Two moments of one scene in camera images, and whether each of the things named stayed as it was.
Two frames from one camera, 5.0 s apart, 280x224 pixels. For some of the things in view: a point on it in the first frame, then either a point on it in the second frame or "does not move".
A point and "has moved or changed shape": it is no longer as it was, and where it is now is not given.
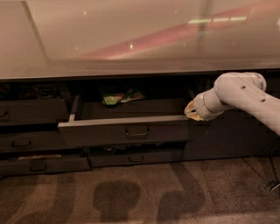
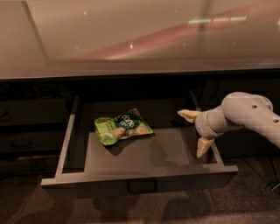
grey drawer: [31, 142] does not move
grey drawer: [101, 121] has moved or changed shape
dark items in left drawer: [24, 91] does not move
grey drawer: [33, 111] does not move
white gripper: [200, 107] to [203, 124]
